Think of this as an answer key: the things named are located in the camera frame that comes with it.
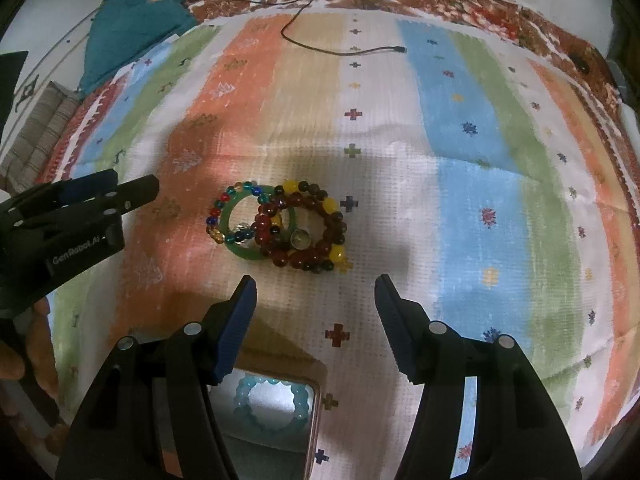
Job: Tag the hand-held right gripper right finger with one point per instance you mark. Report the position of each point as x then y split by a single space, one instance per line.
395 325

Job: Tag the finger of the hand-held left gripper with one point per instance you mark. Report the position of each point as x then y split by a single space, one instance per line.
140 192
85 185

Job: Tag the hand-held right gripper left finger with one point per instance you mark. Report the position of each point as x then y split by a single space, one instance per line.
237 330

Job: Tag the green jade bangle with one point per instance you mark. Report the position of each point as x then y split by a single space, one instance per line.
228 220

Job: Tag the metal jewelry box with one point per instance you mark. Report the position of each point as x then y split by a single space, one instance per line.
270 452

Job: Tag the grey striped cushion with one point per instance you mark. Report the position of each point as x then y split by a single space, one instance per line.
40 130

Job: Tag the dark panel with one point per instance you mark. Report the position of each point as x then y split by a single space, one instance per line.
11 90

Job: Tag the teal cloth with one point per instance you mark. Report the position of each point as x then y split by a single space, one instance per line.
135 25

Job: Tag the small black object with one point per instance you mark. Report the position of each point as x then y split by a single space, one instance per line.
580 63

